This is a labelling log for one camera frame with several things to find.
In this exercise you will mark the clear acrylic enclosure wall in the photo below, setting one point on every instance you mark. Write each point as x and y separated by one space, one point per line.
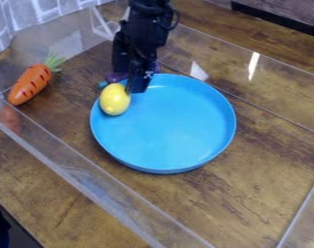
78 200

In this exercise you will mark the yellow toy lemon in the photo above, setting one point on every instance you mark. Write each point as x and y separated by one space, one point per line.
114 100

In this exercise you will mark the purple toy eggplant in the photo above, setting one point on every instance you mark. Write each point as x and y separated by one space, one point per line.
115 77

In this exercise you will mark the blue round tray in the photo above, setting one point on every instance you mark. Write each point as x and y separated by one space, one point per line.
177 126

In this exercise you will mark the orange toy carrot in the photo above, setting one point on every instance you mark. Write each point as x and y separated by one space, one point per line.
33 80

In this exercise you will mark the white checkered curtain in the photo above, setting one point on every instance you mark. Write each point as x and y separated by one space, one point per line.
23 13

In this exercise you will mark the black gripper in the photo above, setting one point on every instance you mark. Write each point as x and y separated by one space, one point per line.
145 31

